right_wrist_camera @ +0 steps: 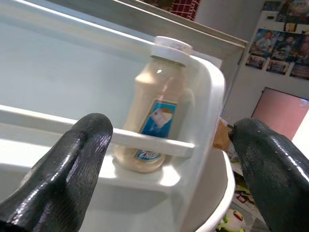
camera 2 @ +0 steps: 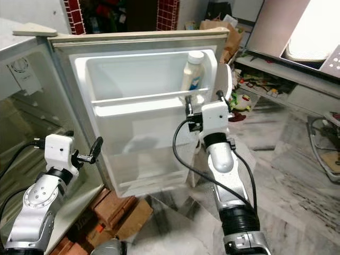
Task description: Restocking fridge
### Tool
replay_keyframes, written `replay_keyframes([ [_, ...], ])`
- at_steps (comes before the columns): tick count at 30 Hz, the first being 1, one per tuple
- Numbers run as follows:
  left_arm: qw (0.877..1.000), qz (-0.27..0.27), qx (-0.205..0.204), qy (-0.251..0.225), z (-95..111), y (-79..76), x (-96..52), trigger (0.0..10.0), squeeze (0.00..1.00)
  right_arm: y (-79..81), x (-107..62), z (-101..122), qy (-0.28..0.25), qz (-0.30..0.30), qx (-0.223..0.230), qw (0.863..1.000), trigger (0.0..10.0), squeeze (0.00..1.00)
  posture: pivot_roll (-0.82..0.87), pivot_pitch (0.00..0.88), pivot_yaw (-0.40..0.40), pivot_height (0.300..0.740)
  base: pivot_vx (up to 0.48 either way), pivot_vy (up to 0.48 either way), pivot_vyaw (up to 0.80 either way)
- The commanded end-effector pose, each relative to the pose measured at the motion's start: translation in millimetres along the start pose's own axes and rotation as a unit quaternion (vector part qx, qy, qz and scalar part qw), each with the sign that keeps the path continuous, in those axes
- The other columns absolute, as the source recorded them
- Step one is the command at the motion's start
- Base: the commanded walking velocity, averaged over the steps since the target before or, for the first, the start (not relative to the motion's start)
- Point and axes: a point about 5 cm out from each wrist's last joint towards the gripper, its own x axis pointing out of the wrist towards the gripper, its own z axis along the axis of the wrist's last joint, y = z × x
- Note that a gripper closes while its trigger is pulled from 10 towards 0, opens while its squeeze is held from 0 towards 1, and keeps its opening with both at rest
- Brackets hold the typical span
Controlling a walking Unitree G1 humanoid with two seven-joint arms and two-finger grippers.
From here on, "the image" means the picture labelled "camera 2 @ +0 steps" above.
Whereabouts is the black frame baby bouncer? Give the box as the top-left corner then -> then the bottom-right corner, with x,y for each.
305,110 -> 340,177

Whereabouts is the white television shelf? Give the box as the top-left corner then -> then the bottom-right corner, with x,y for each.
234,53 -> 340,116

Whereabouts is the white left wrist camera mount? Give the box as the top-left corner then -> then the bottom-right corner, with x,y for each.
44,134 -> 75,172

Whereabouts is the brown paper bag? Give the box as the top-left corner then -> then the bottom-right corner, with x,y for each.
199,20 -> 245,62

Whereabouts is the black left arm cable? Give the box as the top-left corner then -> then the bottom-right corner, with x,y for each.
0,138 -> 47,235

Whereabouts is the white thermostat dial housing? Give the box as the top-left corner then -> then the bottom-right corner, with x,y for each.
11,56 -> 39,97

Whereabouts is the silver fridge door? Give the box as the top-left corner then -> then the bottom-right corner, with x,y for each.
48,28 -> 230,199

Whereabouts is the orange brick row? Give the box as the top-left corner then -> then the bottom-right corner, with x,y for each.
56,234 -> 101,255

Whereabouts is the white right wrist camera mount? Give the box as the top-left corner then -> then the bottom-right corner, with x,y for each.
200,100 -> 231,137

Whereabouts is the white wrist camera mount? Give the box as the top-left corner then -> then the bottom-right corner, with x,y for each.
44,134 -> 75,172
200,100 -> 231,137

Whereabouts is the white plastic bottle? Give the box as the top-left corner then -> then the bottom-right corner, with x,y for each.
182,50 -> 207,97

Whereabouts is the black bag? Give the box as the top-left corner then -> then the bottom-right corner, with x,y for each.
207,2 -> 233,22

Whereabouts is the beige fridge hinge cover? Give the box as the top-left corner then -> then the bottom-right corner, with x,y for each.
12,23 -> 58,37

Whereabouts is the grey robot leg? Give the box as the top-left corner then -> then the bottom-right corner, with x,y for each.
90,239 -> 129,255

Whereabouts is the flat screen television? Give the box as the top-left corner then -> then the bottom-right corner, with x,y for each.
244,0 -> 340,73

